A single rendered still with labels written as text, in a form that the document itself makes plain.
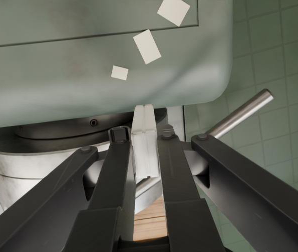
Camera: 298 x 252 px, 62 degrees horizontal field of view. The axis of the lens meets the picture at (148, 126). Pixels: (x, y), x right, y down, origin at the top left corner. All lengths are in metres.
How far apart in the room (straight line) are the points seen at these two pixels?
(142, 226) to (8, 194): 0.51
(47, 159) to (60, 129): 0.05
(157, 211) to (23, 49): 0.63
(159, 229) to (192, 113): 0.95
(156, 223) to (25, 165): 0.56
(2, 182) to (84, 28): 0.24
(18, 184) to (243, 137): 1.59
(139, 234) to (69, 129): 0.56
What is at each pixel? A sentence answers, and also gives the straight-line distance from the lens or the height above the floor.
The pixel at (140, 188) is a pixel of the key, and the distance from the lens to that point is 0.25.
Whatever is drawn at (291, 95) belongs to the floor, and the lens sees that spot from 1.88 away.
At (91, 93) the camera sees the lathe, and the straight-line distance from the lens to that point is 0.28.
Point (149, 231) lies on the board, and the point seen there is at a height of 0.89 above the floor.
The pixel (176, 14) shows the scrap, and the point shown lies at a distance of 0.28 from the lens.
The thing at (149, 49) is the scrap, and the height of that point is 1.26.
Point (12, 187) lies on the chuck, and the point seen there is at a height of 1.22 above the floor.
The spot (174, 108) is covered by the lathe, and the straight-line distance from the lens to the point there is 1.03.
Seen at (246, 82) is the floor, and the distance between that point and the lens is 1.71.
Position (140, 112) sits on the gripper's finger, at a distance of 0.18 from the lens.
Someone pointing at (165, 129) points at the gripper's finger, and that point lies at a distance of 0.17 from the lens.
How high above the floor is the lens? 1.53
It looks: 72 degrees down
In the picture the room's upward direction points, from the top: 165 degrees clockwise
